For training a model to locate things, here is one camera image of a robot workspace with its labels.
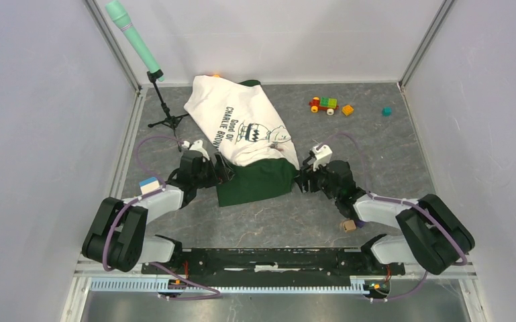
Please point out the white and green t-shirt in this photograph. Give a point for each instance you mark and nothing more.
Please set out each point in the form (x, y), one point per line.
(240, 121)

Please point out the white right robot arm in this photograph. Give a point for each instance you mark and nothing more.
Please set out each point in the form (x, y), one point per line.
(431, 235)

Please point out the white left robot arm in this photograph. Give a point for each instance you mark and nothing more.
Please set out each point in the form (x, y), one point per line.
(117, 238)

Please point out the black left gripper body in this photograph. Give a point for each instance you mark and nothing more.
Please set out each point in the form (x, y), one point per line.
(207, 177)

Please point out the teal small cube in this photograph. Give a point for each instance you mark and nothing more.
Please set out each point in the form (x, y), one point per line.
(386, 111)

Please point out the black tripod stand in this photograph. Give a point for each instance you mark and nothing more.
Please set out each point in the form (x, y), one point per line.
(170, 121)

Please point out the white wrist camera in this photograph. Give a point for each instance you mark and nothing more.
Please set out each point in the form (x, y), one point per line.
(321, 155)
(196, 146)

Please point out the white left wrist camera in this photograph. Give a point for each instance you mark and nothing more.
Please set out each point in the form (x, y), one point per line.
(196, 146)

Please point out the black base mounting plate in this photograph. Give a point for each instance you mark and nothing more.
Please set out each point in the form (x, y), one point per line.
(278, 266)

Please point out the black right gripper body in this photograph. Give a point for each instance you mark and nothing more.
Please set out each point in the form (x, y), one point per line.
(319, 182)

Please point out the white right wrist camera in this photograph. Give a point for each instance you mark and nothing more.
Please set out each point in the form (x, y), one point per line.
(321, 155)

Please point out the colourful toy brick train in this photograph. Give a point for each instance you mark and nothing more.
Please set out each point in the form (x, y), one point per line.
(326, 104)

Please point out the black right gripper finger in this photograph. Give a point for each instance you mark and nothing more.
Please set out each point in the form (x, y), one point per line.
(306, 164)
(302, 183)

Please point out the blue and white toy brick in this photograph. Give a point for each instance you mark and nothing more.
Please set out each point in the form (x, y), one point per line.
(148, 185)

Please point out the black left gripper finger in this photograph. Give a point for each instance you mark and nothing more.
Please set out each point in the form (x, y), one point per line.
(219, 168)
(226, 171)

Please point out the orange toy brick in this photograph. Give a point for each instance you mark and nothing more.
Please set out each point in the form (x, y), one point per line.
(347, 110)

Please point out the mint green microphone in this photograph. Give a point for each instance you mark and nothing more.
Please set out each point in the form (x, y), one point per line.
(120, 17)

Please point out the wooden letter cube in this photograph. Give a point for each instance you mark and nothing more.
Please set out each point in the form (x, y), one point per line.
(348, 225)

